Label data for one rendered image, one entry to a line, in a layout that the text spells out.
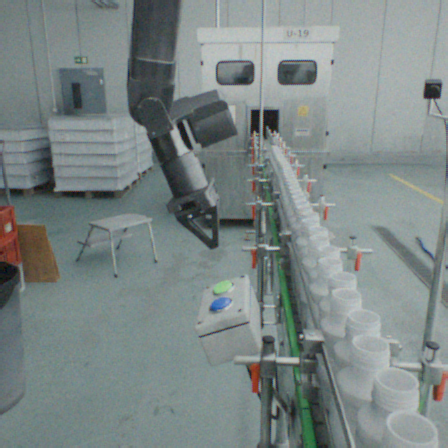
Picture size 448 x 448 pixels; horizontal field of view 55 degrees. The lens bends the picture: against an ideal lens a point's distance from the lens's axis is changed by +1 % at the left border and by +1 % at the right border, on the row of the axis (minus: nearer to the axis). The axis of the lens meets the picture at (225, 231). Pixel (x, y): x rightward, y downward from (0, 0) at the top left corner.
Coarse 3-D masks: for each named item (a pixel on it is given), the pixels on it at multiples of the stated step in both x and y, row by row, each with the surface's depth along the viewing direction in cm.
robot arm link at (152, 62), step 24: (144, 0) 49; (168, 0) 49; (144, 24) 50; (168, 24) 51; (144, 48) 52; (168, 48) 52; (144, 72) 53; (168, 72) 54; (144, 96) 55; (168, 96) 56
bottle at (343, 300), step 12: (336, 300) 55; (348, 300) 54; (360, 300) 55; (336, 312) 55; (324, 324) 57; (336, 324) 55; (324, 336) 56; (336, 336) 55; (324, 372) 57; (324, 384) 58; (324, 396) 58
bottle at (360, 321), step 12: (348, 312) 51; (360, 312) 52; (372, 312) 51; (348, 324) 50; (360, 324) 49; (372, 324) 49; (348, 336) 50; (336, 348) 52; (348, 348) 50; (336, 360) 51; (348, 360) 49; (336, 372) 51
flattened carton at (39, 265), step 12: (24, 228) 326; (36, 228) 326; (24, 240) 331; (36, 240) 331; (48, 240) 332; (24, 252) 337; (36, 252) 337; (48, 252) 336; (24, 264) 342; (36, 264) 342; (48, 264) 341; (24, 276) 347; (36, 276) 346; (48, 276) 346; (60, 276) 354
